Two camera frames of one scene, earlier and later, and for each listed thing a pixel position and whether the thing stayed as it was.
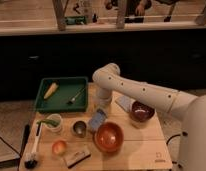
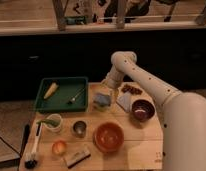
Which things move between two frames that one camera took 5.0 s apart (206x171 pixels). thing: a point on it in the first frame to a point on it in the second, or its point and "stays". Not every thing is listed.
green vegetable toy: [50, 122] stays
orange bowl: [108, 137] stays
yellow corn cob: [52, 89] stays
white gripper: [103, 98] to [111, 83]
